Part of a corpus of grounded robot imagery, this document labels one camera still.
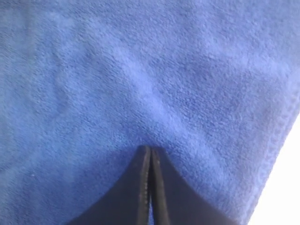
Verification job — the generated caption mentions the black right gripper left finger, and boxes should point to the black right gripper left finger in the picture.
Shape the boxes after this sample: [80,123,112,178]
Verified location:
[68,146,151,225]

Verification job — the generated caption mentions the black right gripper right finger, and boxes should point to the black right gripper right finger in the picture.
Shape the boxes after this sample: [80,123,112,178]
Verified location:
[151,147,234,225]

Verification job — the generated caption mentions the blue towel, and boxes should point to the blue towel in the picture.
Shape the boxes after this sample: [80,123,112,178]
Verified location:
[0,0,300,225]

